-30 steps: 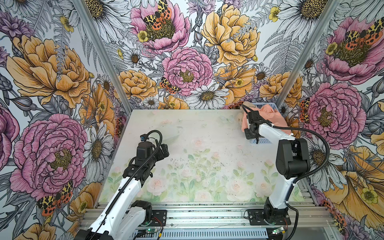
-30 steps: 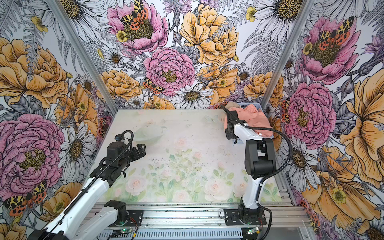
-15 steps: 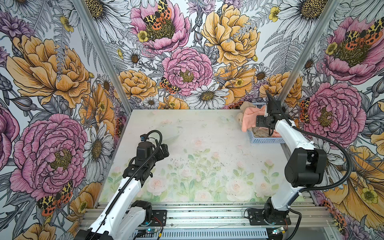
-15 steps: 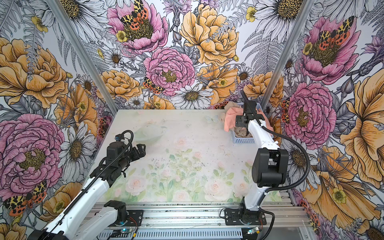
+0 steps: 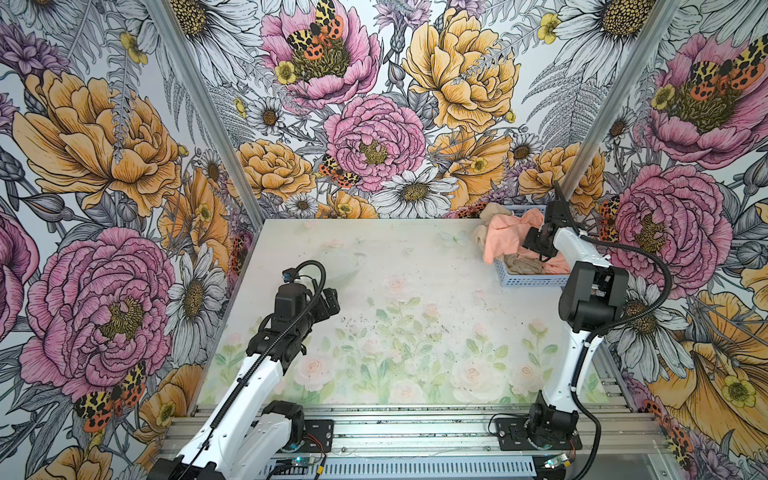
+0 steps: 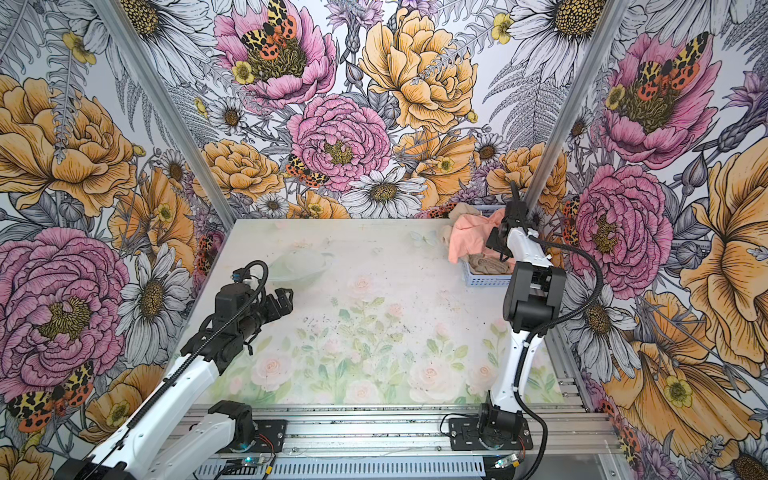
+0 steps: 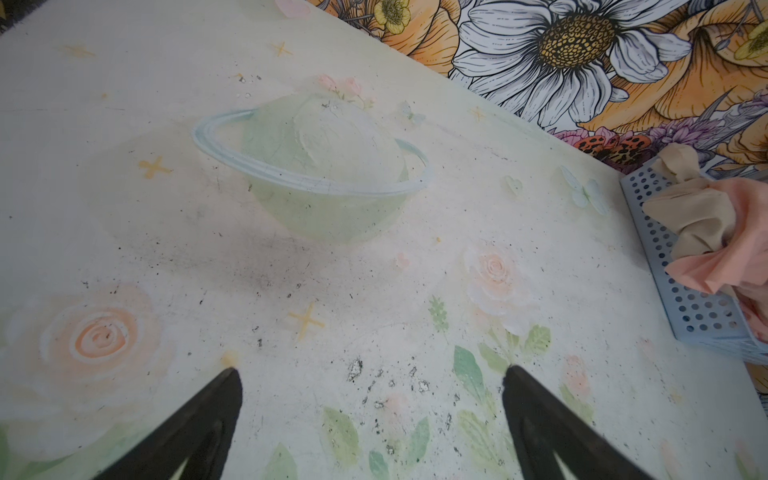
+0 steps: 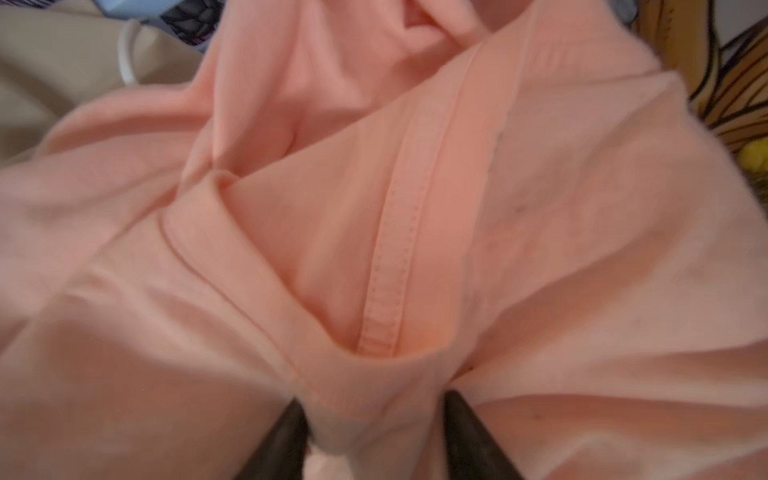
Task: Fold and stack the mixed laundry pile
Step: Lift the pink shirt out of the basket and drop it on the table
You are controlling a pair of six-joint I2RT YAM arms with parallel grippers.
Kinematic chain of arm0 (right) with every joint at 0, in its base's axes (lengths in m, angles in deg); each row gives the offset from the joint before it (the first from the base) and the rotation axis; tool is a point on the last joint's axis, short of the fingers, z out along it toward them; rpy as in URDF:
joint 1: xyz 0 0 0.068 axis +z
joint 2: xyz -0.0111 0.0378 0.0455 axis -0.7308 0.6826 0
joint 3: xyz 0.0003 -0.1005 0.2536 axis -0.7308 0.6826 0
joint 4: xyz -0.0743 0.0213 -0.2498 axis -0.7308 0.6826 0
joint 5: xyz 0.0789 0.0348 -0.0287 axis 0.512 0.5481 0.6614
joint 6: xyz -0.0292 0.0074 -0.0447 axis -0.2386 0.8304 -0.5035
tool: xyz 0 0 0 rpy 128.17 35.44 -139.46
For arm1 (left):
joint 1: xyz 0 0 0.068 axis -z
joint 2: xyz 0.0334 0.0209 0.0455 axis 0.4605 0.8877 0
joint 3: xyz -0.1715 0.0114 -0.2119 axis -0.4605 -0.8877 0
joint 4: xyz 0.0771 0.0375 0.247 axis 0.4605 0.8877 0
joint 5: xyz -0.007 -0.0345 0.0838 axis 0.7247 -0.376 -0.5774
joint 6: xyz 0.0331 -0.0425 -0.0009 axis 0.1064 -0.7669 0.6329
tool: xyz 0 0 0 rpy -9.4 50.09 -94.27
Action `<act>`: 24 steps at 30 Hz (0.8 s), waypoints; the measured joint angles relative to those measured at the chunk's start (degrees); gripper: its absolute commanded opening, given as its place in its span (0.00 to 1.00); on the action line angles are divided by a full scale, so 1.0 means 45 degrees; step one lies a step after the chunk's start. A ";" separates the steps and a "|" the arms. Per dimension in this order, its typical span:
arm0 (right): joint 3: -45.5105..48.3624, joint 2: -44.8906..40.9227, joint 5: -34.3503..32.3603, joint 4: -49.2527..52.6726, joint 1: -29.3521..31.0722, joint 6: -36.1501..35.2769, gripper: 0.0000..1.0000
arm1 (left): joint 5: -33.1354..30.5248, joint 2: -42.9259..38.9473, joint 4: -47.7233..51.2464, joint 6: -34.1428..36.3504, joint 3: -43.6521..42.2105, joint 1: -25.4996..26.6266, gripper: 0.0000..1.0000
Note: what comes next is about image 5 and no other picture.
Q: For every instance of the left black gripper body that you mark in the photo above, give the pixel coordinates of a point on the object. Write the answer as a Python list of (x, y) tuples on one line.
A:
[(318, 313)]

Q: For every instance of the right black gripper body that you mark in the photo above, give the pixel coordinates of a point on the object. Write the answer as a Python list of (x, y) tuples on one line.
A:
[(536, 240)]

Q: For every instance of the peach graphic t-shirt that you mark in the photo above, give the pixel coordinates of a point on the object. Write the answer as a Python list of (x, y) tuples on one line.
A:
[(513, 237)]

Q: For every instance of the light blue plastic basket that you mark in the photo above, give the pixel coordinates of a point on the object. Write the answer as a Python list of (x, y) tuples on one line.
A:
[(507, 279)]

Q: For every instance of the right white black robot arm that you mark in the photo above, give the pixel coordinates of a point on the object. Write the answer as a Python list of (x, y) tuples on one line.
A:
[(592, 298)]

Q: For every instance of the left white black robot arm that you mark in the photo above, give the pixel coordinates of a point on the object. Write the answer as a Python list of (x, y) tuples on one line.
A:
[(246, 430)]

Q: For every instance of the green circuit board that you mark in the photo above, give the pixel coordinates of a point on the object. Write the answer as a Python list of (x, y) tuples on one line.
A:
[(303, 465)]

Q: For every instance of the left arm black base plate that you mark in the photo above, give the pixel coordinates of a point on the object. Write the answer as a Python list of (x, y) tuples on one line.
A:
[(318, 436)]

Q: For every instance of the white vented cable duct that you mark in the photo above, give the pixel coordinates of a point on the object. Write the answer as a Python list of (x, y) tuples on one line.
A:
[(499, 467)]

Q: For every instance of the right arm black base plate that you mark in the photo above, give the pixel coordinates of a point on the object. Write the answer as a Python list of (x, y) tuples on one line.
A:
[(512, 435)]

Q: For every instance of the aluminium rail frame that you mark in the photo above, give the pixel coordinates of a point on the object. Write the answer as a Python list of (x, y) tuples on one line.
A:
[(361, 431)]

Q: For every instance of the right aluminium corner post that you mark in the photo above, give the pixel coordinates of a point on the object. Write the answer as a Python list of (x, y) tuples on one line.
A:
[(650, 36)]

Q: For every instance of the aluminium corner post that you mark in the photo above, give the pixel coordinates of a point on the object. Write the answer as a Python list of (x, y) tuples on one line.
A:
[(650, 36), (185, 62)]

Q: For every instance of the left aluminium corner post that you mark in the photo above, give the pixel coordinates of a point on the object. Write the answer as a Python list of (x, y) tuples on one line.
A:
[(185, 62)]

